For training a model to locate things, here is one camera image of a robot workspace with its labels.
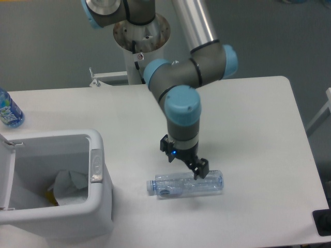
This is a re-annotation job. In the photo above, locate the blue labelled water bottle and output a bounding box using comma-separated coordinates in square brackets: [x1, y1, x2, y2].
[1, 88, 25, 128]

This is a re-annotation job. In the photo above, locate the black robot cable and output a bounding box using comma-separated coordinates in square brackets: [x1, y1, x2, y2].
[131, 40, 147, 85]

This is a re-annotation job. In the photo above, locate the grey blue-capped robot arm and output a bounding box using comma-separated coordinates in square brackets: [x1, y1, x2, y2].
[81, 1, 238, 178]

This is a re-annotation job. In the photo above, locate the white plastic trash can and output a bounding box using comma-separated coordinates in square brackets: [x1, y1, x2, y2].
[1, 129, 113, 239]

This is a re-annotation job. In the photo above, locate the white pedestal base frame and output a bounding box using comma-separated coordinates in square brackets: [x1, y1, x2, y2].
[88, 59, 182, 88]

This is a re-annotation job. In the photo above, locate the white paper trash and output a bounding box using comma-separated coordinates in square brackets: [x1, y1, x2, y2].
[53, 170, 88, 206]

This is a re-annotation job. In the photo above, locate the white frame at right edge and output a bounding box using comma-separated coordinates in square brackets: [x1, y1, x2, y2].
[306, 87, 330, 137]

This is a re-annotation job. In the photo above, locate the yellow trash in can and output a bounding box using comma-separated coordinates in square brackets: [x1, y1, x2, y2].
[45, 190, 58, 206]

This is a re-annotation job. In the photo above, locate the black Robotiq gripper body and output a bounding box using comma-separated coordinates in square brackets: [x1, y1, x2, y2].
[160, 134, 199, 165]

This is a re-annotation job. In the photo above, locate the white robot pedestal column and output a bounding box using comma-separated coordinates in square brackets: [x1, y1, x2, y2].
[113, 14, 171, 85]

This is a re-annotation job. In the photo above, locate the black clamp at table edge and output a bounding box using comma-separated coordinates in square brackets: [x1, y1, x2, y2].
[312, 209, 330, 237]

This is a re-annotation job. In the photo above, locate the crushed clear plastic bottle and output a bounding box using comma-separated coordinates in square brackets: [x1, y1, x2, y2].
[146, 170, 224, 199]

